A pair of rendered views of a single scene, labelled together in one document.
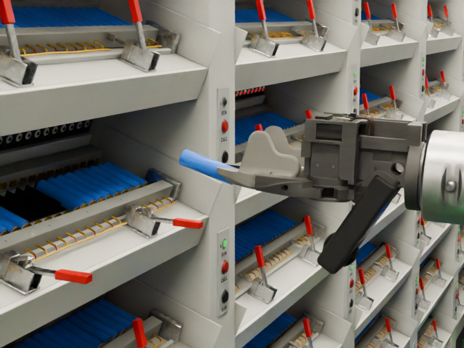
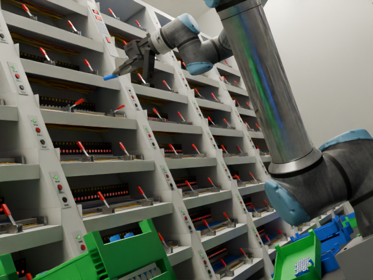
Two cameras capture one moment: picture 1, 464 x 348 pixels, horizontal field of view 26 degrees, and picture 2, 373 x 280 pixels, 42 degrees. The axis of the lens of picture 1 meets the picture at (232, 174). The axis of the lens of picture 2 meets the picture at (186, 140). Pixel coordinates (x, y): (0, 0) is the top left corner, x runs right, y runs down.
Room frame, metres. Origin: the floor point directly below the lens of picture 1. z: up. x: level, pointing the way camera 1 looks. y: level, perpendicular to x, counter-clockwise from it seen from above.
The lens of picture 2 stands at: (-0.72, -0.19, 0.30)
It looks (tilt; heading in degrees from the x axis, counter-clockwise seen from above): 13 degrees up; 1
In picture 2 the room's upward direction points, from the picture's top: 25 degrees counter-clockwise
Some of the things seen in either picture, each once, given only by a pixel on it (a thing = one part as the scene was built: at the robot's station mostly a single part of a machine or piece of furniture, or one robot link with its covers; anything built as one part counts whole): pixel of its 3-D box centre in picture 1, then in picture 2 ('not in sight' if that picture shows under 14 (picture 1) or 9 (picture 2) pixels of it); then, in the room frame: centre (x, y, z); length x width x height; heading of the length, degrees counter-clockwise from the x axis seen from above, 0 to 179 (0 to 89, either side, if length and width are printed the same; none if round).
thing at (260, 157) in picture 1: (257, 159); (118, 64); (1.02, -0.03, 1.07); 0.09 x 0.03 x 0.06; 74
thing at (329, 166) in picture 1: (364, 161); (142, 50); (1.00, -0.13, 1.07); 0.12 x 0.08 x 0.09; 70
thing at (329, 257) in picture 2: not in sight; (308, 266); (1.65, -0.40, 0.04); 0.30 x 0.20 x 0.08; 68
